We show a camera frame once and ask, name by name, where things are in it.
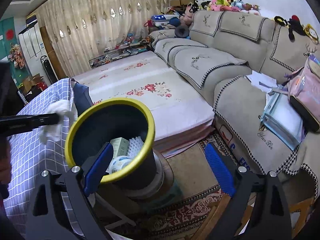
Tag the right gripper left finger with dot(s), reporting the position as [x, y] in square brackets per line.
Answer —
[47, 217]

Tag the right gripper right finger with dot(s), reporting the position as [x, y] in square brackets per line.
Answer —
[270, 217]

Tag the white plastic yogurt cup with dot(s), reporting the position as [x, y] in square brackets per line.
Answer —
[118, 164]

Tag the pale green carton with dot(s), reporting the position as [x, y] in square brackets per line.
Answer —
[120, 146]

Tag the yellow rimmed black trash bin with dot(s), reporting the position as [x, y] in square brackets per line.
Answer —
[111, 119]

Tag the blue checkered tablecloth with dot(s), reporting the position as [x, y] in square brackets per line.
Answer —
[29, 156]

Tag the patterned red rug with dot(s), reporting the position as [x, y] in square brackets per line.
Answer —
[183, 208]

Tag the stack of papers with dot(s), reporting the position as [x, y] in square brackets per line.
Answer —
[282, 119]

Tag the cardboard box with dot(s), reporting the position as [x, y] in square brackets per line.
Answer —
[29, 82]

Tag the pink school backpack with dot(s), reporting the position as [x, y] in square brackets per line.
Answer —
[303, 92]

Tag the floral floor mat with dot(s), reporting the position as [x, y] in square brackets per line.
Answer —
[182, 116]

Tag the black tower fan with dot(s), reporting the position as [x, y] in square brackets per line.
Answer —
[50, 72]

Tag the artificial flower bouquet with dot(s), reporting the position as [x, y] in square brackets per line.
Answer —
[16, 56]

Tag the white standing air conditioner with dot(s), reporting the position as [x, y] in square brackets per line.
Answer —
[32, 46]

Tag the beige sectional sofa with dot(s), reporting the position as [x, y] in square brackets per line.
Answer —
[222, 50]

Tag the low shelf with toys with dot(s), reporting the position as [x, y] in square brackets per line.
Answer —
[123, 51]

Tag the beige lace curtain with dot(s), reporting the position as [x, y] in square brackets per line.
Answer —
[80, 30]

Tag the pile of plush toys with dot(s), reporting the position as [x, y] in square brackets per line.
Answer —
[182, 12]

